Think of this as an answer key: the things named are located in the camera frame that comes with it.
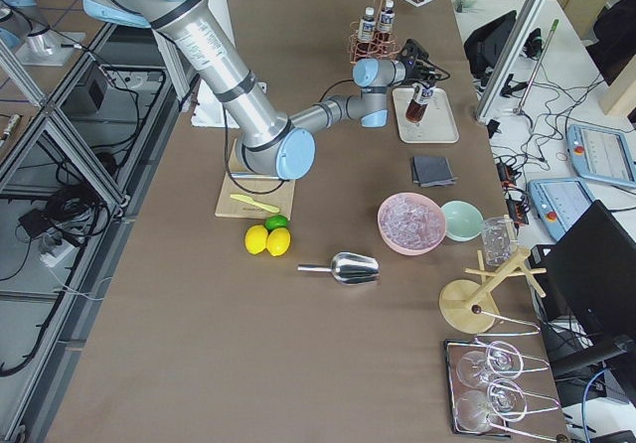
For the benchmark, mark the grey folded cloth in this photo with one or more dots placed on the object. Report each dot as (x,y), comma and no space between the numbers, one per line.
(430,171)

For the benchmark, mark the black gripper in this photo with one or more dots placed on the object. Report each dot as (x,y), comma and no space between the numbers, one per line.
(423,72)

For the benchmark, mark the clear glass jar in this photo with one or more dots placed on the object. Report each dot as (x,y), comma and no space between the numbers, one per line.
(499,240)

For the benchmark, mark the tea bottle white cap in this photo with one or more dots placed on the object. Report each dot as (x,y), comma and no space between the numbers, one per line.
(418,104)

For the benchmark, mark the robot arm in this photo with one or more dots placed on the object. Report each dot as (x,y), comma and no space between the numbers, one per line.
(271,143)

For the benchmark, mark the copper wire bottle basket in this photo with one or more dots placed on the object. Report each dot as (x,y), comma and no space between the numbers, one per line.
(376,50)

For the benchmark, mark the teach pendant near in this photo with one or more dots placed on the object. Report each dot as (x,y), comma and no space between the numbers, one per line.
(560,202)

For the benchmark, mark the hanging wine glass upper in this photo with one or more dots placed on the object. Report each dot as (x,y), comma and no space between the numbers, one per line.
(484,363)

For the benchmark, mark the green lime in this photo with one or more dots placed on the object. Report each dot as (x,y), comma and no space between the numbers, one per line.
(275,222)

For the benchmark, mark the black monitor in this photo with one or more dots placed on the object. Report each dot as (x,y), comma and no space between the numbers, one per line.
(592,268)

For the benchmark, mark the green empty bowl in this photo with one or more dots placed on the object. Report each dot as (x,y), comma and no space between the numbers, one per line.
(463,220)

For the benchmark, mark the hanging wine glass lower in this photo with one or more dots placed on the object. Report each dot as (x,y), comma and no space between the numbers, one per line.
(495,410)

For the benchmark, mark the steel muddler black tip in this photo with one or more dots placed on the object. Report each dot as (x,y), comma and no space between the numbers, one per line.
(252,176)

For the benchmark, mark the yellow lemon lower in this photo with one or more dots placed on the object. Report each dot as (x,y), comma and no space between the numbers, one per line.
(278,241)

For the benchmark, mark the black glass rack tray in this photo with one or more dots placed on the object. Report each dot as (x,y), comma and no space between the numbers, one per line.
(453,351)

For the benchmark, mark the wooden cup tree stand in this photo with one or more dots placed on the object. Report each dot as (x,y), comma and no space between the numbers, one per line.
(469,307)

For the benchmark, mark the bamboo cutting board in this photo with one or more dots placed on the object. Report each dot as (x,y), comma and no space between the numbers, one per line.
(275,194)

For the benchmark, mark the yellow plastic knife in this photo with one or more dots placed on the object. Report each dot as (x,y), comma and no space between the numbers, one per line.
(252,202)

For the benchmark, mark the black bag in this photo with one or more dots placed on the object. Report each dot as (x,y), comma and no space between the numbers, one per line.
(485,45)

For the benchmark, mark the cream rabbit tray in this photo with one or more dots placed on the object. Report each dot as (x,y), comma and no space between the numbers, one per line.
(437,124)

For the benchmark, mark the hanging wine glass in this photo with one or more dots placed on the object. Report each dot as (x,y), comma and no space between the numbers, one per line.
(484,363)
(495,410)

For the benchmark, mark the teach pendant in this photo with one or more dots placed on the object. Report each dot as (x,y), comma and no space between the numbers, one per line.
(560,202)
(601,155)

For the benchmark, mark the teach pendant far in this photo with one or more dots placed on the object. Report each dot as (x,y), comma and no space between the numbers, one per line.
(601,155)

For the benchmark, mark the yellow lemon upper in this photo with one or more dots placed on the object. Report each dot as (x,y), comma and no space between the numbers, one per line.
(255,239)

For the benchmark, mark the pink bowl of ice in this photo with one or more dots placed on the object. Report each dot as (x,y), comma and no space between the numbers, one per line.
(411,223)

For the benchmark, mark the yellow lemon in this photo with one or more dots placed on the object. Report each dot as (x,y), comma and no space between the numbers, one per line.
(255,239)
(278,241)

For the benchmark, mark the steel ice scoop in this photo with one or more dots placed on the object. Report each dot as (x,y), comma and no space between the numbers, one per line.
(348,268)

